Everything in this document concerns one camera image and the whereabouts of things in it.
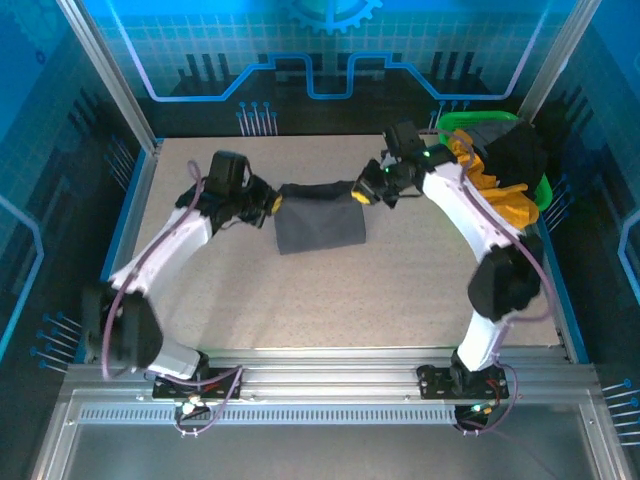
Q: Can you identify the dark grey t-shirt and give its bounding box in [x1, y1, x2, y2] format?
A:
[273, 179, 368, 257]

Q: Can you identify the green plastic basket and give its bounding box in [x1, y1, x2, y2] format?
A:
[436, 110, 554, 215]

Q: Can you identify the grey crumpled t-shirt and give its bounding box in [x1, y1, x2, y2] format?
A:
[464, 122, 521, 152]

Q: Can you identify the orange t-shirt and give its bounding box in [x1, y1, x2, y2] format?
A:
[446, 128, 541, 233]

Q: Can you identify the black t-shirt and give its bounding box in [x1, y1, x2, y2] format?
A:
[481, 120, 549, 202]

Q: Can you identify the grey metal shelf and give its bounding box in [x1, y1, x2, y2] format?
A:
[29, 389, 632, 480]

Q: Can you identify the aluminium side rail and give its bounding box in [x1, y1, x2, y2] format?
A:
[73, 138, 164, 362]
[534, 222, 590, 364]

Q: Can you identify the aluminium mounting rail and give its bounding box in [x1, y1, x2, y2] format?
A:
[64, 347, 601, 402]

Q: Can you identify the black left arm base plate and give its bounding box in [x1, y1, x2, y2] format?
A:
[151, 366, 245, 402]

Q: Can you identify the aluminium frame post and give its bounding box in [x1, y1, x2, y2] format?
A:
[516, 0, 604, 124]
[54, 0, 164, 154]

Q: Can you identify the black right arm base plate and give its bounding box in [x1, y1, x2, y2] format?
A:
[415, 361, 512, 401]

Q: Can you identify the slotted grey cable duct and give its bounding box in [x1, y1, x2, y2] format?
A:
[77, 405, 469, 426]

